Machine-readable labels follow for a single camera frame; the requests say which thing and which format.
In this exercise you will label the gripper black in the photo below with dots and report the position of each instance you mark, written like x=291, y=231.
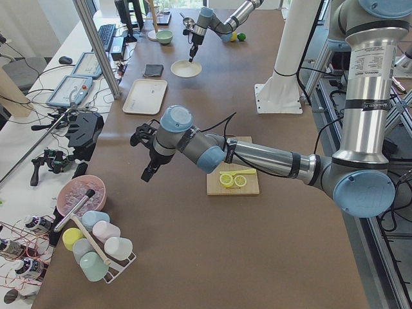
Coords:
x=154, y=158
x=195, y=40

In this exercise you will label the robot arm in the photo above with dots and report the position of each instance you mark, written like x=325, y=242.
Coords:
x=207, y=19
x=355, y=177

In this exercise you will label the cream rabbit tray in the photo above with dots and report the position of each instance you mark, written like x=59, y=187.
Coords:
x=145, y=97

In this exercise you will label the cream round plate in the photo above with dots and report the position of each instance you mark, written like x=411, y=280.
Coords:
x=186, y=69

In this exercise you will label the green bowl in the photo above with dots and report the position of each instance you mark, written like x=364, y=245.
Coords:
x=164, y=36

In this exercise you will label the steel ice scoop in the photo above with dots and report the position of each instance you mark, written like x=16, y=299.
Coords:
x=188, y=22

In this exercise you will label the grey folded cloth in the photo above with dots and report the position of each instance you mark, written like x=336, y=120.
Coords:
x=153, y=70

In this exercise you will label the yellow lemon far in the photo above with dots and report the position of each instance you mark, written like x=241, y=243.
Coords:
x=233, y=37

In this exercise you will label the green lime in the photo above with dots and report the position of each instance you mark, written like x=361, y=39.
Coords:
x=241, y=36

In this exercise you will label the bamboo cutting board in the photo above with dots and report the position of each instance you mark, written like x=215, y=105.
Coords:
x=214, y=188

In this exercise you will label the steel muddler black tip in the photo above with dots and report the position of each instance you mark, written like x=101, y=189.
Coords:
x=90, y=193

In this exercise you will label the lemon half upper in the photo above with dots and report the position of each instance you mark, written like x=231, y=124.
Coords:
x=226, y=180

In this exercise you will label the pink plastic cup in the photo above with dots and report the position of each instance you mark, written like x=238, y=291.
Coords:
x=104, y=230

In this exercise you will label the blue plastic cup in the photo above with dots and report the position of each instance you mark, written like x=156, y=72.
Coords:
x=90, y=218

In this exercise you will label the pink bowl of ice cubes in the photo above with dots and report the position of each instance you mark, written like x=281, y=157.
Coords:
x=76, y=189

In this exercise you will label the white plastic cup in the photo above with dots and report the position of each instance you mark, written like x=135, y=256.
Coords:
x=118, y=248

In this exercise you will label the lemon slice lower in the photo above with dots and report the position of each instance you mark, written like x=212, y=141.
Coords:
x=240, y=180

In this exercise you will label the black keyboard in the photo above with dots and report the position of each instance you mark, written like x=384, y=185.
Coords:
x=106, y=33

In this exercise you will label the yellow plastic knife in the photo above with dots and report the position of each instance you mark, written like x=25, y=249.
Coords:
x=244, y=171

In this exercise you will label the teach pendant far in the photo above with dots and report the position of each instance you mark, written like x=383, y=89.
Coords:
x=87, y=66

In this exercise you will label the teach pendant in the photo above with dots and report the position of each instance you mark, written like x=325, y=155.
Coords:
x=87, y=66
x=73, y=89

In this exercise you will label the grey plastic cup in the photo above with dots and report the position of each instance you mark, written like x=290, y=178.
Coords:
x=81, y=247

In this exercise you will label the yellow plastic cup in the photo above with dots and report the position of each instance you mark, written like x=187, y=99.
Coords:
x=70, y=236

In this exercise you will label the teach pendant near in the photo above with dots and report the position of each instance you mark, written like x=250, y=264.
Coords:
x=73, y=89

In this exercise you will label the mint plastic cup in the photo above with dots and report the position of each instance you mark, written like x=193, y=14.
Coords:
x=93, y=266

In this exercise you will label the black computer mouse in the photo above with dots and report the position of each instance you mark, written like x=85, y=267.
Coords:
x=65, y=60

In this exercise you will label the tea bottle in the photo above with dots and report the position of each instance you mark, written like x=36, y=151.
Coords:
x=37, y=224

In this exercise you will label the white wire cup rack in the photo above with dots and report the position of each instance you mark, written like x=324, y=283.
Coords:
x=116, y=267

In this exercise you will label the aluminium frame post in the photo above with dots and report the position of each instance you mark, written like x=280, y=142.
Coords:
x=87, y=21

